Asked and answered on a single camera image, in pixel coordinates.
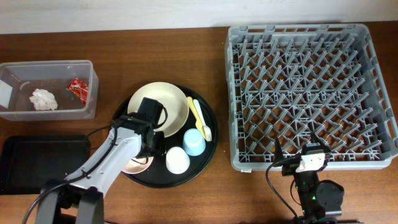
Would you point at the grey dishwasher rack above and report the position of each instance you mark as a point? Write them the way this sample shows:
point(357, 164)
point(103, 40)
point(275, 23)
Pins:
point(286, 82)

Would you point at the clear plastic waste bin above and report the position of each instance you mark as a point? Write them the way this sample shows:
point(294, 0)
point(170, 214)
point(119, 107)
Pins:
point(48, 90)

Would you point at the red snack wrapper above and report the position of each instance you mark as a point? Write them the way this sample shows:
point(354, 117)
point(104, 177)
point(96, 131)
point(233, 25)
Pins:
point(80, 89)

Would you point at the yellow plastic spoon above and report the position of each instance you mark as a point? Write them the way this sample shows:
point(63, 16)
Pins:
point(198, 122)

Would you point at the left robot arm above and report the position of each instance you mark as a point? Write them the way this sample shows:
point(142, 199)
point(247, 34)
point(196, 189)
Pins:
point(79, 198)

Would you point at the light blue plastic cup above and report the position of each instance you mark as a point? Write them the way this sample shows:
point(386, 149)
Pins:
point(193, 142)

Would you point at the white plastic cup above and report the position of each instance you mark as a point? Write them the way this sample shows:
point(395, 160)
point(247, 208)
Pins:
point(177, 160)

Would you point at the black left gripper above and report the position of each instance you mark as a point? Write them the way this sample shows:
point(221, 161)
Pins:
point(160, 147)

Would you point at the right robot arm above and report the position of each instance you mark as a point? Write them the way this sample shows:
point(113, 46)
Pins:
point(320, 200)

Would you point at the small pink bowl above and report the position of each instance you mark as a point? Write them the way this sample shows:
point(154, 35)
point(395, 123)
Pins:
point(136, 166)

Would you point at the cream large bowl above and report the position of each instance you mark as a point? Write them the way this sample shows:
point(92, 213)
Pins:
point(172, 98)

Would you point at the black round tray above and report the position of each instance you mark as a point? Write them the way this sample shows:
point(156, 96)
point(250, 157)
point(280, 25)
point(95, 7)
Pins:
point(157, 175)

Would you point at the black rectangular tray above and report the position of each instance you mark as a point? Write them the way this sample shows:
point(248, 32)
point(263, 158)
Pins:
point(28, 162)

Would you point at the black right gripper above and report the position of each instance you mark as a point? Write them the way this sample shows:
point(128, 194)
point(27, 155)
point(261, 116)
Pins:
point(290, 168)

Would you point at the crumpled white tissue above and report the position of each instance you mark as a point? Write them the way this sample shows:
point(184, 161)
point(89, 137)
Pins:
point(43, 100)

